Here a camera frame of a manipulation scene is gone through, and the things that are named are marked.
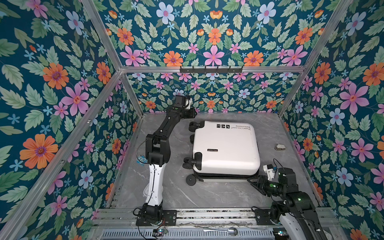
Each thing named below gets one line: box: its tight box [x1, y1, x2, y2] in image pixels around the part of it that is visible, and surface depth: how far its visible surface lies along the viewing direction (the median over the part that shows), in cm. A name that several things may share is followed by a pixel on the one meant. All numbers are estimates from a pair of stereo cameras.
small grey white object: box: [274, 144, 286, 151], surface depth 100 cm
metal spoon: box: [203, 227, 238, 237], surface depth 72 cm
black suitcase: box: [182, 120, 261, 186], surface depth 80 cm
